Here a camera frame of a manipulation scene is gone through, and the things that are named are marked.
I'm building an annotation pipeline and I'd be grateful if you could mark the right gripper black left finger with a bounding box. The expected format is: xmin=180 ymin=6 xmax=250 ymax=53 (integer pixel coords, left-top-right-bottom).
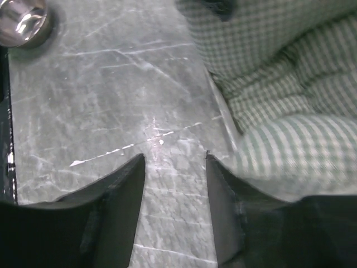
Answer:
xmin=1 ymin=154 xmax=146 ymax=267

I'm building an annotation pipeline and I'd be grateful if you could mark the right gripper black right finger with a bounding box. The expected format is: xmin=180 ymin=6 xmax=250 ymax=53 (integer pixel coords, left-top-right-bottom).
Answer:
xmin=206 ymin=154 xmax=356 ymax=267

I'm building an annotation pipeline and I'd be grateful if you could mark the green checkered pet cushion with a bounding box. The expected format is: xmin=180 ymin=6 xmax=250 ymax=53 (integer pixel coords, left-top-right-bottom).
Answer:
xmin=176 ymin=1 xmax=356 ymax=200

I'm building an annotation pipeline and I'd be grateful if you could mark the round metal lid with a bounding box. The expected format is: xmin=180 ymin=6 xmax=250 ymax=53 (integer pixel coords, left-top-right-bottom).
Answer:
xmin=1 ymin=0 xmax=53 ymax=49

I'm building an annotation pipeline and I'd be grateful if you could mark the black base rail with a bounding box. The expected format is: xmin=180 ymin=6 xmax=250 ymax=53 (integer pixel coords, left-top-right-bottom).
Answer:
xmin=1 ymin=47 xmax=18 ymax=204

